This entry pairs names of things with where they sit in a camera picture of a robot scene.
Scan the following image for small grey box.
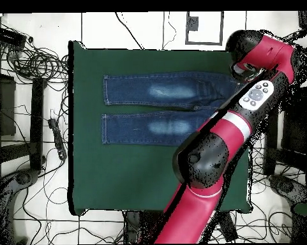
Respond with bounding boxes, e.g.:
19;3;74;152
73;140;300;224
186;15;199;31

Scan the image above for dark flat panel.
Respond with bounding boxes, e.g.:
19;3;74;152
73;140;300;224
0;72;17;137
281;109;307;154

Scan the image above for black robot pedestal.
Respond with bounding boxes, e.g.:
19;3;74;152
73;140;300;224
123;210;167;244

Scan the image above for blue denim jeans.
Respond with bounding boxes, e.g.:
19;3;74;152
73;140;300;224
101;71;246;147

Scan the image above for long black power strip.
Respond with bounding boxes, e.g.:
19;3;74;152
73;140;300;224
218;211;239;242

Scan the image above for black stand beam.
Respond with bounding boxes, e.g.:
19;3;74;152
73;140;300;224
29;77;45;172
264;112;280;177

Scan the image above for dark green table cloth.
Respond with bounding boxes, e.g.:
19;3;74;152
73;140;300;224
68;40;257;217

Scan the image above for black electronics box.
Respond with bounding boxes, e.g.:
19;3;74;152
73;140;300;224
0;26;27;47

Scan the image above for tangled black cable coil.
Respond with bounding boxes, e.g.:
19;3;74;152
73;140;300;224
4;43;70;85

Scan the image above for grey rectangular frame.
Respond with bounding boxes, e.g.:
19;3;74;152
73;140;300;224
184;11;224;47

